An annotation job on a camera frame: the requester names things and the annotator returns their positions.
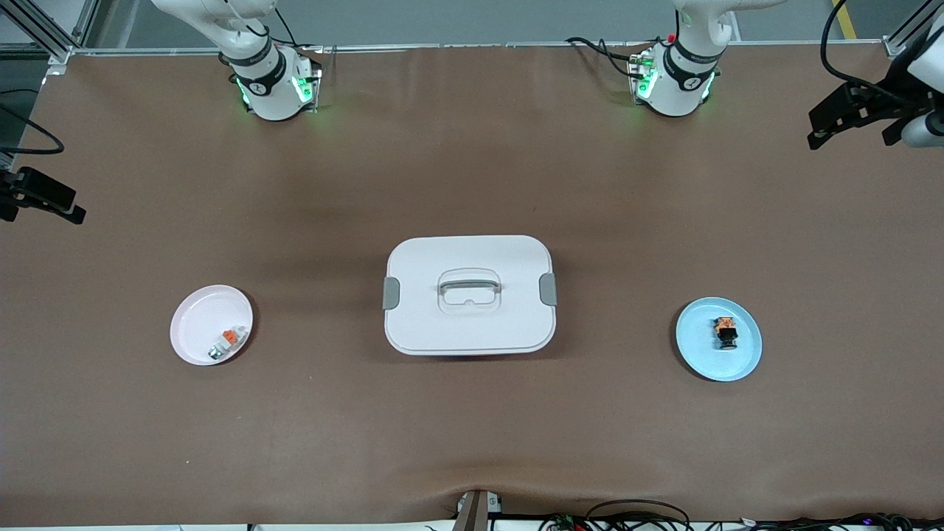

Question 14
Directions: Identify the pale pink round plate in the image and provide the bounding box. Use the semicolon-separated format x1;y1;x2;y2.
170;285;254;367

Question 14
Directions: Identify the light blue round plate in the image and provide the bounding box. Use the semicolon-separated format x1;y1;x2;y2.
676;296;763;383

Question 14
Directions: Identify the white storage box lid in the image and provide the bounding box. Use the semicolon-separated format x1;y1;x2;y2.
383;235;558;356

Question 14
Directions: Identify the brown table mat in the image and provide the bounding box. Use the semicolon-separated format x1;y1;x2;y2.
0;43;944;526

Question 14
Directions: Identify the small white clamp block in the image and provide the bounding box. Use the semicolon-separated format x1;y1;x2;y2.
457;493;504;516

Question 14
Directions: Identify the orange white switch, green button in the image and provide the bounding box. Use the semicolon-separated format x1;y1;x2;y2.
207;329;247;362

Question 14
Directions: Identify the black arm base cable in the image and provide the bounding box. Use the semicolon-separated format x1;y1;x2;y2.
273;6;325;54
564;35;650;78

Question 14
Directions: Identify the grey lid handle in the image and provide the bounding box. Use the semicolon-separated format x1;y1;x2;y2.
439;277;502;297

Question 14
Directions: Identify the black looped cable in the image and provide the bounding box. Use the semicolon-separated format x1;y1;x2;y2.
586;499;691;531

